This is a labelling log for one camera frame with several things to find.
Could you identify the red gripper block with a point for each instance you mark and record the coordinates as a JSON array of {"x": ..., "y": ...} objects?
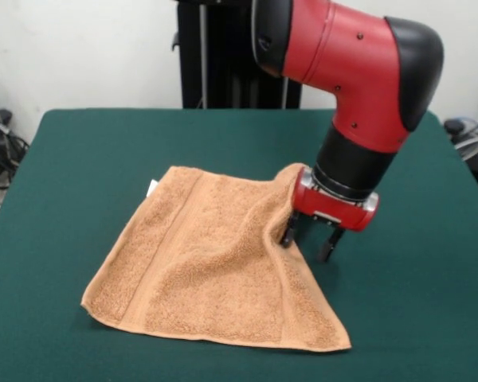
[{"x": 326, "y": 207}]

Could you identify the tan terry towel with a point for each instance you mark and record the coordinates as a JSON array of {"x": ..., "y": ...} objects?
[{"x": 207, "y": 278}]

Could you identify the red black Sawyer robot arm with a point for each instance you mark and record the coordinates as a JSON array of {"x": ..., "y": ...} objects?
[{"x": 358, "y": 79}]

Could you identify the grey chair base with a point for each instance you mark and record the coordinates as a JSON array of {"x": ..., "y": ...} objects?
[{"x": 454, "y": 126}]

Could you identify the dark green tablecloth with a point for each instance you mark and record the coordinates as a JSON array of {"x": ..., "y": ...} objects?
[{"x": 83, "y": 159}]

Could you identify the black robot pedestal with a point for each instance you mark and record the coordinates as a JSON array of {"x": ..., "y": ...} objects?
[{"x": 223, "y": 59}]

